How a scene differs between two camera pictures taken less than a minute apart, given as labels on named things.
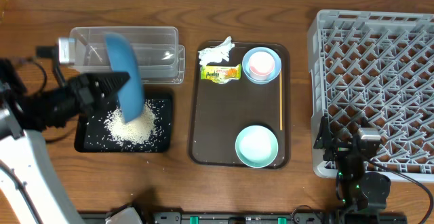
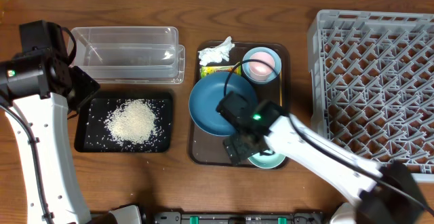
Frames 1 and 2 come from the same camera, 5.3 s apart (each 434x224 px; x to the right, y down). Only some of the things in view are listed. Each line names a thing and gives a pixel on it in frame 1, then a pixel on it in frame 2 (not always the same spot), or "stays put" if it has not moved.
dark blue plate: [131, 98] -> [206, 94]
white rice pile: [134, 132] stays put
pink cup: [261, 65] stays put
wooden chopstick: [281, 102] stays put
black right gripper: [325, 139] -> [240, 146]
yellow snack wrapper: [220, 75] stays put
